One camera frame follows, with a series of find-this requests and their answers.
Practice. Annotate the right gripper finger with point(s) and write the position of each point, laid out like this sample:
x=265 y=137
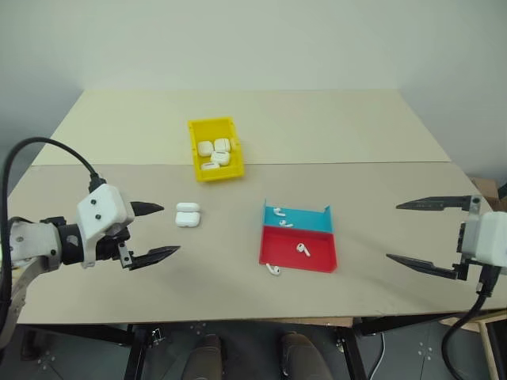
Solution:
x=420 y=264
x=435 y=202

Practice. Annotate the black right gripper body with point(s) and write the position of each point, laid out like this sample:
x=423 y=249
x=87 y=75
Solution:
x=462 y=241

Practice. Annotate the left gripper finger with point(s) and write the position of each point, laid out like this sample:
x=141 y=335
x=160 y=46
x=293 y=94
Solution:
x=154 y=256
x=147 y=208

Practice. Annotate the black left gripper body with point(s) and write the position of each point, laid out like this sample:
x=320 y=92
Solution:
x=111 y=245

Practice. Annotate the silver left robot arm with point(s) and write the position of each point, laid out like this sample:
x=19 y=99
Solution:
x=31 y=241

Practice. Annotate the brown cardboard box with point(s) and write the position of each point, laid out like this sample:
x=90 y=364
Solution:
x=485 y=188

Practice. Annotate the yellow plastic bin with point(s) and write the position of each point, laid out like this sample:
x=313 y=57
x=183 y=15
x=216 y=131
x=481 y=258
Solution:
x=198 y=166

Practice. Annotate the dark rounded shape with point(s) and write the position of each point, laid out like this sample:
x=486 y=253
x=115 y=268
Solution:
x=303 y=358
x=204 y=358

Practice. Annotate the blue plastic tray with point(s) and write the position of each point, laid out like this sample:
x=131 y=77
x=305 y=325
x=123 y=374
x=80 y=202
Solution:
x=309 y=221

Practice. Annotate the red plastic tray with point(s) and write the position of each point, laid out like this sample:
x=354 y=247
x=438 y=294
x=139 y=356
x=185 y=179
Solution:
x=285 y=249

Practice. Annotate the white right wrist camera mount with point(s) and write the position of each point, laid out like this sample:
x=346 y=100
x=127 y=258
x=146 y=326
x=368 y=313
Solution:
x=488 y=237

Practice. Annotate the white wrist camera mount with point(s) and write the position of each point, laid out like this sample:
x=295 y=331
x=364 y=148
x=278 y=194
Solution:
x=101 y=206
x=488 y=237

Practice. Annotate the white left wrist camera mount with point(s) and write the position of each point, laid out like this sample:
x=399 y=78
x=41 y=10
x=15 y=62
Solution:
x=101 y=206

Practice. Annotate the black metal table frame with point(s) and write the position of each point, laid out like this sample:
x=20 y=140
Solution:
x=99 y=334

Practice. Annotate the light wooden frame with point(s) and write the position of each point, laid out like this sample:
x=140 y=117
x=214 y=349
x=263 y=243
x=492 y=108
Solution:
x=489 y=356

